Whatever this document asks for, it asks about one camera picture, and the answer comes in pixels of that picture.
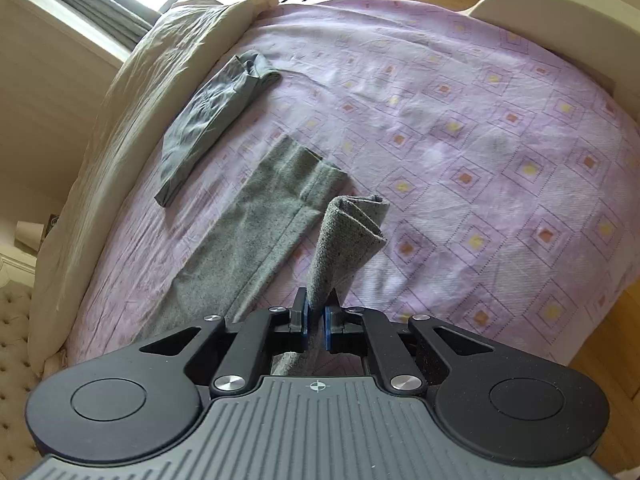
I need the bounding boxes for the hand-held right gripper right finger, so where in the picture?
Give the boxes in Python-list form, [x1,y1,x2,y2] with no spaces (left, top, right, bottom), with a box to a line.
[324,290,494,397]

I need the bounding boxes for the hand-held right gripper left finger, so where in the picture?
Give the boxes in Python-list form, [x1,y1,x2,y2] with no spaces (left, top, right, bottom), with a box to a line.
[140,287,312,398]

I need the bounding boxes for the grey pants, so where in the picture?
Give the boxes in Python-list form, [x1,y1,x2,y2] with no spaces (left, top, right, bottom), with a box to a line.
[135,134,391,378]

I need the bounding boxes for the purple patterned bedsheet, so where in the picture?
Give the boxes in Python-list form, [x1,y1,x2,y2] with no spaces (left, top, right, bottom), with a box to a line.
[65,0,640,367]

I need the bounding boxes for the folded blue-grey garment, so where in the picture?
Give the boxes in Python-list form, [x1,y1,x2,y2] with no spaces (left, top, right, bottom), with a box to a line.
[154,51,283,208]

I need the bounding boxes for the cream duvet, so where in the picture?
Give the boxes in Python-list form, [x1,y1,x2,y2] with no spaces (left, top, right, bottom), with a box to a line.
[27,0,279,377]

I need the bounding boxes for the cream tufted headboard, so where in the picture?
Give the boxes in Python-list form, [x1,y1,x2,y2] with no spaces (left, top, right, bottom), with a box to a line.
[0,255,67,466]

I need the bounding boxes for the small table lamp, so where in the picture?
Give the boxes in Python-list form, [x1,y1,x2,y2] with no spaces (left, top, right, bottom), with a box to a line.
[15,220,44,252]

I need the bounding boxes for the cream bed footboard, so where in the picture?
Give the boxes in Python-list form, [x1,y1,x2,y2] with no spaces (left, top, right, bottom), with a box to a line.
[470,0,640,107]

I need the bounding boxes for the grey curtain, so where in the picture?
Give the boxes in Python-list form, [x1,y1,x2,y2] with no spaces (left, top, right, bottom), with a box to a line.
[30,0,162,57]

